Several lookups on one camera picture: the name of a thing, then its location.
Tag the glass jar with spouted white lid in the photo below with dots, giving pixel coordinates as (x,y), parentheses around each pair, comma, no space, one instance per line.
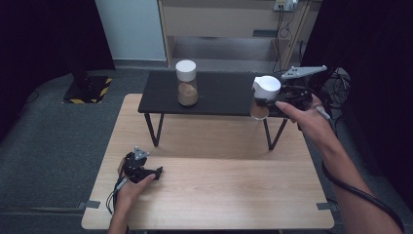
(266,87)

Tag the black raised shelf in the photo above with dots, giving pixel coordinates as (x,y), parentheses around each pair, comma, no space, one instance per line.
(224,91)

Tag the person's left hand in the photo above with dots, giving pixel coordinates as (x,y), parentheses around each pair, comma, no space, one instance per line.
(131,193)

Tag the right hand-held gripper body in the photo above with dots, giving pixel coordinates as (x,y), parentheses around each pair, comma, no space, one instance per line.
(297,92)

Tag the glass jar with round white lid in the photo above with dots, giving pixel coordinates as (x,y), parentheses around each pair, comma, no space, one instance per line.
(187,86)

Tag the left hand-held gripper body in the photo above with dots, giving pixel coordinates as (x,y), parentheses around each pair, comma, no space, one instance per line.
(133,167)

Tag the white power strip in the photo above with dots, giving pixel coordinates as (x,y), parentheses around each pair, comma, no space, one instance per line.
(285,5)

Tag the grey tape piece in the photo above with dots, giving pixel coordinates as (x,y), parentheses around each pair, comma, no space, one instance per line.
(89,204)
(323,206)

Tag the black stand with hazard-striped base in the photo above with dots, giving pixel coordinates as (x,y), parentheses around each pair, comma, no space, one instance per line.
(86,87)

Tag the person's right hand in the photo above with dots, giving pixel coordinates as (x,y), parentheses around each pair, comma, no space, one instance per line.
(308,123)

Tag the dark curtain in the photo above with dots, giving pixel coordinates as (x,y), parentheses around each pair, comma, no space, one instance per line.
(42,42)
(376,65)

